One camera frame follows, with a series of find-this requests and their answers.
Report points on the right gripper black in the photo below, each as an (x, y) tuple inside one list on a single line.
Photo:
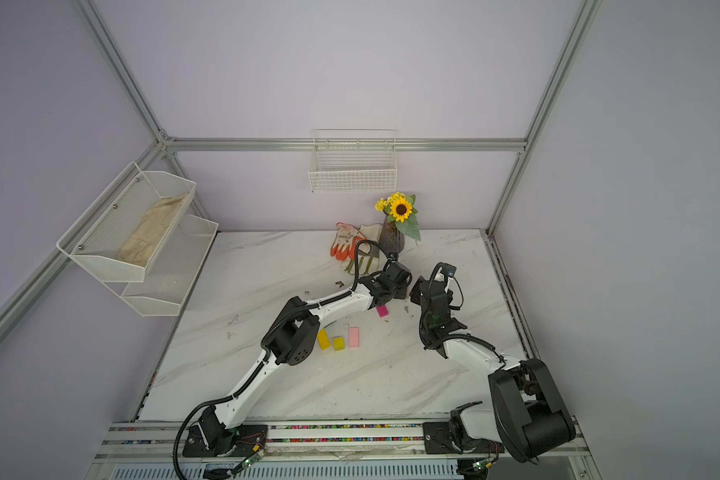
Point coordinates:
[(415, 294)]

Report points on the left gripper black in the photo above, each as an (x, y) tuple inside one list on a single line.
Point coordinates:
[(403, 292)]

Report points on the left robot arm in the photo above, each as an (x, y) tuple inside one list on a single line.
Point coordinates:
[(212, 427)]

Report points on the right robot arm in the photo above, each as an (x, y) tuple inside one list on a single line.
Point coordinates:
[(524, 415)]

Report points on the pink block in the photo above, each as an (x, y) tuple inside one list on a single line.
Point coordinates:
[(353, 337)]

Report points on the yellow long block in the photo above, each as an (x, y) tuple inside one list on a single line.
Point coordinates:
[(323, 340)]

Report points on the green white work glove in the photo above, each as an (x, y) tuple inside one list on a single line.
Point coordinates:
[(367, 257)]

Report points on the dark ribbed glass vase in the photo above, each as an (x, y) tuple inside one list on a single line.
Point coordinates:
[(391, 240)]

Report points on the orange white work glove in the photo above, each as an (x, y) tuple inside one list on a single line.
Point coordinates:
[(345, 241)]

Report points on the yellow sunflower bouquet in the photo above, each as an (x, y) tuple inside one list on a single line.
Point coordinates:
[(400, 214)]

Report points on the beige cloth in shelf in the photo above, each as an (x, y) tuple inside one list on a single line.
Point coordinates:
[(142, 243)]

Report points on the white two-tier mesh shelf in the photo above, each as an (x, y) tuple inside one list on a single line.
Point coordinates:
[(162, 288)]

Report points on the white wire wall basket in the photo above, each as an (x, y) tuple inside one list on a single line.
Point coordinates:
[(353, 161)]

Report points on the aluminium cage frame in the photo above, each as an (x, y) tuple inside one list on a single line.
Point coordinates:
[(162, 145)]

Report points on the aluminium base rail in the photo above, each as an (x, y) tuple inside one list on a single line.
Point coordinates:
[(416, 448)]

